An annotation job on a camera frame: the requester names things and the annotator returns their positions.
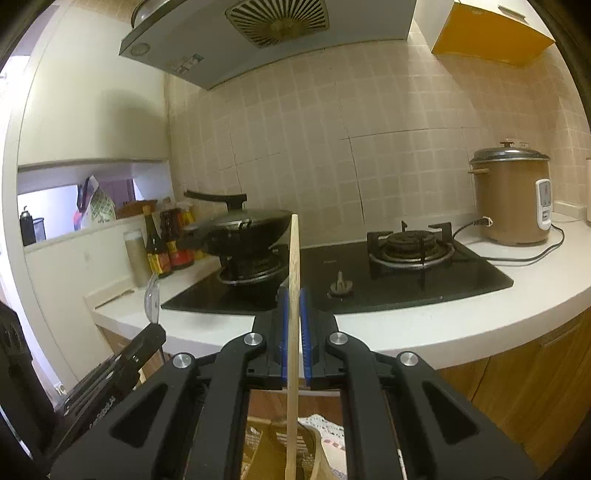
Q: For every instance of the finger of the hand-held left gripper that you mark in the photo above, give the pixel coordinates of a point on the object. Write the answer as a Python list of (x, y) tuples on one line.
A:
[(136, 348)]

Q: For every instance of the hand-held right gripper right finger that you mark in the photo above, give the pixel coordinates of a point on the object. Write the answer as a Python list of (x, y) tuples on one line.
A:
[(304, 333)]

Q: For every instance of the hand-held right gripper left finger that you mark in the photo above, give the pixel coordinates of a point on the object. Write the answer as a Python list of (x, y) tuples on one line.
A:
[(285, 333)]

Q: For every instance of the clear plastic spoon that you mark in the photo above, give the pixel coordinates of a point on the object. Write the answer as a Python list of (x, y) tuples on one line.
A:
[(152, 300)]

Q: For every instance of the wooden chopstick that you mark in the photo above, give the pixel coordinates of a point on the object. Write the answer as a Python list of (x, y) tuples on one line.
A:
[(294, 258)]

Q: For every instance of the metal stove knob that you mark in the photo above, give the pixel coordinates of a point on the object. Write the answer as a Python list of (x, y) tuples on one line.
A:
[(340, 287)]

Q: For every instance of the clear seasoning jar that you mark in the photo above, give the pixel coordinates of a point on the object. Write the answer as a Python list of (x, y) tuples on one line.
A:
[(136, 258)]

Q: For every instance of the dark soy sauce bottle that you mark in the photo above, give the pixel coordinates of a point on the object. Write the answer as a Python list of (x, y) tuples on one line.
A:
[(157, 256)]

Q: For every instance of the patterned white cloth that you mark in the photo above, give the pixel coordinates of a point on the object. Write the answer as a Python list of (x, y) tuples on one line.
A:
[(325, 427)]

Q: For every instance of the black wok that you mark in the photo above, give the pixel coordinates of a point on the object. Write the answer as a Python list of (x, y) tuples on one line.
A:
[(249, 235)]

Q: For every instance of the red label sauce bottle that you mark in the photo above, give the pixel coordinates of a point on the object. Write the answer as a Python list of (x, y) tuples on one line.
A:
[(178, 249)]

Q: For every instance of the cardboard box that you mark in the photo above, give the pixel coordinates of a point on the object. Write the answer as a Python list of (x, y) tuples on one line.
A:
[(268, 447)]

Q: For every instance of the dark wok lid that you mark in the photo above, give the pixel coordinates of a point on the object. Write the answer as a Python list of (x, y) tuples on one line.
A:
[(231, 213)]

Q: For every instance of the black burner grate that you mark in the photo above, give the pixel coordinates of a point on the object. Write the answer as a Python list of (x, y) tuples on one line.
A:
[(411, 247)]

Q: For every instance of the wicker basket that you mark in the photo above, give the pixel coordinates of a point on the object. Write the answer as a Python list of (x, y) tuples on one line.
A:
[(134, 210)]

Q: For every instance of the black spray bottle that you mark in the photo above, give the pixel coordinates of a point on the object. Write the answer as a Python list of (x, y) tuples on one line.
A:
[(27, 228)]

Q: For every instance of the yellow label sauce bottle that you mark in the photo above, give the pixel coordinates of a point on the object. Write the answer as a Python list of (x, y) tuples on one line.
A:
[(193, 217)]

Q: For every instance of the patterned bag on shelf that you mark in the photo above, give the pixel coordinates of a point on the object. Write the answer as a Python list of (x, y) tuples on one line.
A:
[(99, 207)]

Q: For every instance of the black glass gas stove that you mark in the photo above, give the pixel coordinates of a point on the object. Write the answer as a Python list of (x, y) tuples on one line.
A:
[(443, 277)]

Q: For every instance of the wooden base cabinet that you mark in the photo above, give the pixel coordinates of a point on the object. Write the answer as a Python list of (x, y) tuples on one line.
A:
[(531, 378)]

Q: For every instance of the brown rice cooker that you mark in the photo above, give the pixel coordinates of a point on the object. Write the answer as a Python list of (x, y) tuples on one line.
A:
[(508, 203)]

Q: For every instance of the grey range hood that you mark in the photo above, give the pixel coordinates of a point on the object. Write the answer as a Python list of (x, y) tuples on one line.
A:
[(221, 41)]

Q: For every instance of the yellow wall cabinet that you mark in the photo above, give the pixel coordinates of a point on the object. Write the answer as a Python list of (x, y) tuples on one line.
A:
[(489, 34)]

